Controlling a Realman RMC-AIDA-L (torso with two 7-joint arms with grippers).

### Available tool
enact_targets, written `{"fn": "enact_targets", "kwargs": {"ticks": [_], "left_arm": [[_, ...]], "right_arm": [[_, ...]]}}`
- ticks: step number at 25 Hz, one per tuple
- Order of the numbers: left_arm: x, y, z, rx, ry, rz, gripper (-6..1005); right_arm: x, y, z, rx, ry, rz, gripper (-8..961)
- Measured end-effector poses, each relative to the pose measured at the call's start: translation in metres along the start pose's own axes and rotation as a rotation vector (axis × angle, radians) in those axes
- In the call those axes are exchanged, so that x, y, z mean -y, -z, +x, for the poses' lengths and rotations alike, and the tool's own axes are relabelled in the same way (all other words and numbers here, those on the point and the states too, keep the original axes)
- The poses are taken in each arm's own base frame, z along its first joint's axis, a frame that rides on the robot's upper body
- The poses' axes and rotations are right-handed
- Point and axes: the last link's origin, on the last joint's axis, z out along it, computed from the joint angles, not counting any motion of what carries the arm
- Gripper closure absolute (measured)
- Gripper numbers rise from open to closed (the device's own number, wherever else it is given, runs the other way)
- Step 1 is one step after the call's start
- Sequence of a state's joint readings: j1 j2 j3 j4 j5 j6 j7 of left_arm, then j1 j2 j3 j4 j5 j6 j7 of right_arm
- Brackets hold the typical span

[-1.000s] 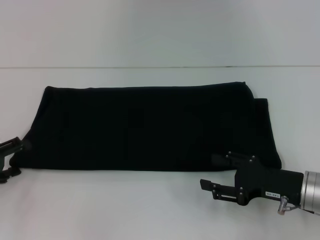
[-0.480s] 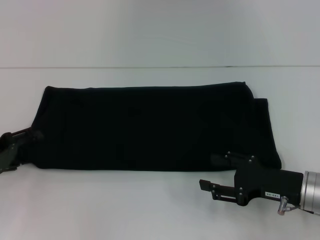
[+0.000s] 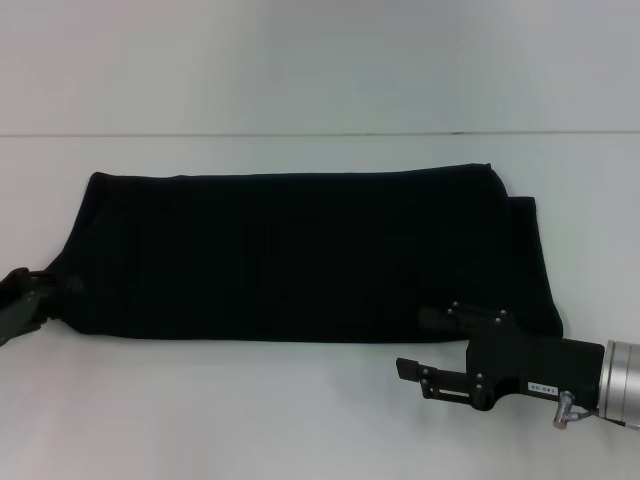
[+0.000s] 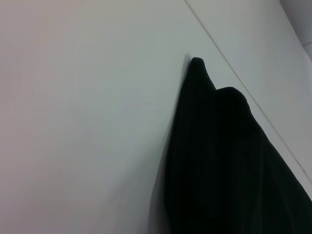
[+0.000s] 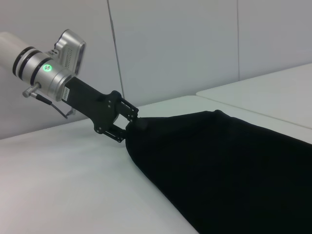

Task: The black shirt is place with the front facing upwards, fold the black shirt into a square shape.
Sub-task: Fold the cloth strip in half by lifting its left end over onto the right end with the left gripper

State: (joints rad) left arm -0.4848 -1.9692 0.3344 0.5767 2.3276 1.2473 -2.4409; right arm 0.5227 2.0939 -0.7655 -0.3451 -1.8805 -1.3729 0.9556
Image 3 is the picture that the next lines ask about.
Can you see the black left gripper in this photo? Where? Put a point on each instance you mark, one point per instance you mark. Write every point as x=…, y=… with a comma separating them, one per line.
x=17, y=310

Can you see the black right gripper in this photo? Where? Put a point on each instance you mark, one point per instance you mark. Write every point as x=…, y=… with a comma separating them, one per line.
x=530, y=370

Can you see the black shirt with FREE print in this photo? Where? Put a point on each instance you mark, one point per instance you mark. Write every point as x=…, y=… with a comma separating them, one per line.
x=300, y=250

